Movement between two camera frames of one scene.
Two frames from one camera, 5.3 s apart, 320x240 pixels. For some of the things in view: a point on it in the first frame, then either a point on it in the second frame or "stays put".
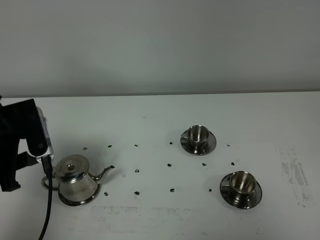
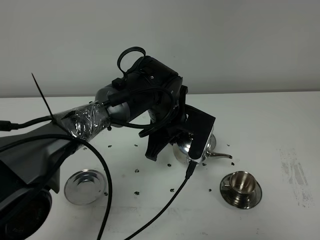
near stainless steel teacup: (242, 184) stays put
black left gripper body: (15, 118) -> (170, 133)
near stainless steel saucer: (226, 191) stays put
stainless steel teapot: (77, 186) -> (181, 145)
